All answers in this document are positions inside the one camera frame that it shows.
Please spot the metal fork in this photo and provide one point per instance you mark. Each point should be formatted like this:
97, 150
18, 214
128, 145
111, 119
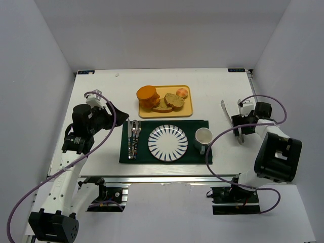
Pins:
137, 138

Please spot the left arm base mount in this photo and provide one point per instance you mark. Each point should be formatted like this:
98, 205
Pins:
110, 198

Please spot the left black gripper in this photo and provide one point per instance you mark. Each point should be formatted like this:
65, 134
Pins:
111, 116

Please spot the round bread bun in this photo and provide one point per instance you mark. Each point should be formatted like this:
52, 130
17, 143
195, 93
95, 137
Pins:
182, 92

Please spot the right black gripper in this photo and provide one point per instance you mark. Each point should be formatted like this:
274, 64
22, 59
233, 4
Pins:
239, 121

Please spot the left blue table label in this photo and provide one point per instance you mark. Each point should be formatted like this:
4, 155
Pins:
85, 72

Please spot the dark green cloth mat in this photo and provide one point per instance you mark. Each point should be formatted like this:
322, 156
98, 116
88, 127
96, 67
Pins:
144, 157

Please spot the right blue table label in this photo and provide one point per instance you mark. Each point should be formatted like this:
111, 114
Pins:
234, 70

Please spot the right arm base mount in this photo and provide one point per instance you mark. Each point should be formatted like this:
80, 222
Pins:
233, 201

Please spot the seeded bread slice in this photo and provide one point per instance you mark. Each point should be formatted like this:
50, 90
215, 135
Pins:
162, 107
174, 101

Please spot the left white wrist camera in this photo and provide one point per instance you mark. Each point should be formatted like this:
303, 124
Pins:
94, 100

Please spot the metal tongs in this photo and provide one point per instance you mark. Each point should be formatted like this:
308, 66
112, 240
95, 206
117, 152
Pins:
239, 138

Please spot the blue striped white plate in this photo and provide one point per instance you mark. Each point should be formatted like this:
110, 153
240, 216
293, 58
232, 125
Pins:
167, 143

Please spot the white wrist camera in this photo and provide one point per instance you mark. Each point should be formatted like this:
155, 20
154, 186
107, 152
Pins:
94, 100
246, 107

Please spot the grey-blue mug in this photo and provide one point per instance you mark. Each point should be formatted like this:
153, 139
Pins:
203, 138

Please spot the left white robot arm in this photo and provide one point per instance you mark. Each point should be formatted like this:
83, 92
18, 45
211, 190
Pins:
58, 218

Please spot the blue table label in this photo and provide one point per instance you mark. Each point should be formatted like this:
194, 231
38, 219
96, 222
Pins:
234, 70
85, 72

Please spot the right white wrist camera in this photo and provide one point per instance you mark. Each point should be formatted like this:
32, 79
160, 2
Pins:
246, 107

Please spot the seeded bread slice front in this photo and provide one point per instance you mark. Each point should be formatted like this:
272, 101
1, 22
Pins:
162, 107

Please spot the seeded bread slice back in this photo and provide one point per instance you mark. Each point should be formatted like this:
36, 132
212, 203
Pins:
174, 101

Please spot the orange bread loaf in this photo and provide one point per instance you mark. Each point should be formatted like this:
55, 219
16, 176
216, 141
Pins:
148, 97

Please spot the metal spoon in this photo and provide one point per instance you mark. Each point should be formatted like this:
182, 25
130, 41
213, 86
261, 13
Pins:
135, 127

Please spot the yellow tray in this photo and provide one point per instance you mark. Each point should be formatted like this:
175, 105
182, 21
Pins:
185, 111

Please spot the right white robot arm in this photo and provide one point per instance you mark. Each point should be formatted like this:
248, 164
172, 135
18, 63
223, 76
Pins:
278, 157

